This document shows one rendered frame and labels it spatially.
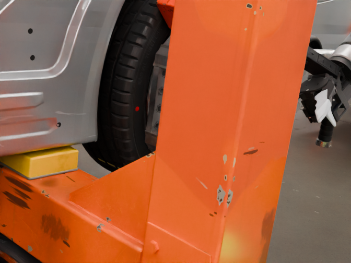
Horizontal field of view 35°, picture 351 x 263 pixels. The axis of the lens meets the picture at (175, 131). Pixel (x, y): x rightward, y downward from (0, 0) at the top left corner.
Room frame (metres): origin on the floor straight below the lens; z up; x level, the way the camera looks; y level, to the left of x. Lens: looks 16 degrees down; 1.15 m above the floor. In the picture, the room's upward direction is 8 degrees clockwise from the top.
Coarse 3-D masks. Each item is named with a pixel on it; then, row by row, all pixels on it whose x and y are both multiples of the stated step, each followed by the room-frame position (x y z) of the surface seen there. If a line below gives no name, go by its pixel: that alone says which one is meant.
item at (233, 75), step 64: (192, 0) 0.85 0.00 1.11; (256, 0) 0.78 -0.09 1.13; (192, 64) 0.84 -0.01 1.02; (256, 64) 0.79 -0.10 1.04; (192, 128) 0.83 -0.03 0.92; (256, 128) 0.81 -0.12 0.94; (192, 192) 0.82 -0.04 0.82; (256, 192) 0.84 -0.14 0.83; (192, 256) 0.80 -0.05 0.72; (256, 256) 0.87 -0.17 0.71
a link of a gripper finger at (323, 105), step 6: (324, 90) 1.07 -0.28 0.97; (318, 96) 1.06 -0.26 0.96; (324, 96) 1.05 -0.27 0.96; (318, 102) 1.04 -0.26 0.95; (324, 102) 1.02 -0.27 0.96; (330, 102) 1.03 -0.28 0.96; (318, 108) 1.02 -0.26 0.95; (324, 108) 1.01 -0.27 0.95; (330, 108) 1.06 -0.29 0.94; (318, 114) 1.00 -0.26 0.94; (324, 114) 1.00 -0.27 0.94; (330, 114) 1.03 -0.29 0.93; (318, 120) 0.99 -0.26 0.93; (330, 120) 1.02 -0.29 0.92
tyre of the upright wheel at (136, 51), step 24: (144, 0) 1.42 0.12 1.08; (120, 24) 1.40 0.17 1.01; (144, 24) 1.35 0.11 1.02; (120, 48) 1.36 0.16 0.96; (144, 48) 1.34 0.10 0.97; (120, 72) 1.33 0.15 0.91; (144, 72) 1.34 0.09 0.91; (120, 96) 1.31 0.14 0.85; (144, 96) 1.35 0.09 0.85; (120, 120) 1.32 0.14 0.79; (144, 120) 1.36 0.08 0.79; (96, 144) 1.43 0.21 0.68; (120, 144) 1.34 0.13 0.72; (144, 144) 1.37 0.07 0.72
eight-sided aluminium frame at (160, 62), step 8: (168, 40) 1.35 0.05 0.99; (160, 48) 1.34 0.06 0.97; (168, 48) 1.33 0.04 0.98; (160, 56) 1.32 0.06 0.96; (160, 64) 1.32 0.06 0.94; (160, 72) 1.33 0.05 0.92; (160, 80) 1.33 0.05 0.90; (152, 88) 1.33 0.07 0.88; (160, 88) 1.33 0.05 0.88; (152, 96) 1.33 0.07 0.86; (160, 96) 1.33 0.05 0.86; (152, 104) 1.33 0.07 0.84; (160, 104) 1.34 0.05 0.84; (152, 112) 1.32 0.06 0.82; (152, 120) 1.32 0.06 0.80; (152, 128) 1.32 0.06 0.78; (152, 136) 1.32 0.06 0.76; (152, 144) 1.31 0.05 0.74
